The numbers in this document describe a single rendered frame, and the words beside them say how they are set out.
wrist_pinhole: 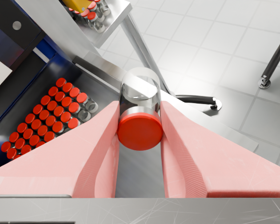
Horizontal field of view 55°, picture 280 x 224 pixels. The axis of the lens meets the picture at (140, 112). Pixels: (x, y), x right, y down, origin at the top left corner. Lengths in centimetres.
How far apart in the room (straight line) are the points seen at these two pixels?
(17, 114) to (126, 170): 30
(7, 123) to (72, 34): 25
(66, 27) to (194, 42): 120
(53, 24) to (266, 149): 108
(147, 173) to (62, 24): 33
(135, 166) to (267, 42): 130
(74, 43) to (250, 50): 117
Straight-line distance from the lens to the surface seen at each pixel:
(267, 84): 148
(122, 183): 46
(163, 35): 178
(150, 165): 45
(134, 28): 94
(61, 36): 58
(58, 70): 65
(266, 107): 144
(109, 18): 67
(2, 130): 67
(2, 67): 54
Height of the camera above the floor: 130
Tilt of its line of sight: 58 degrees down
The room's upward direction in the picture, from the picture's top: 39 degrees counter-clockwise
